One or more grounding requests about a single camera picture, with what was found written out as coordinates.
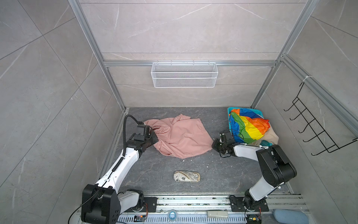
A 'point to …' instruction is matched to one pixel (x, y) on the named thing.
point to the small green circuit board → (139, 218)
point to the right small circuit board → (253, 220)
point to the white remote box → (217, 214)
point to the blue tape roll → (168, 215)
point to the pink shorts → (180, 136)
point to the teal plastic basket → (263, 142)
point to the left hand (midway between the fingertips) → (154, 133)
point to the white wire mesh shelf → (184, 75)
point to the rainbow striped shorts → (247, 125)
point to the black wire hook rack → (328, 142)
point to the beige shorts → (270, 136)
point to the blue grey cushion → (291, 216)
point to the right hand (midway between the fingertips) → (211, 143)
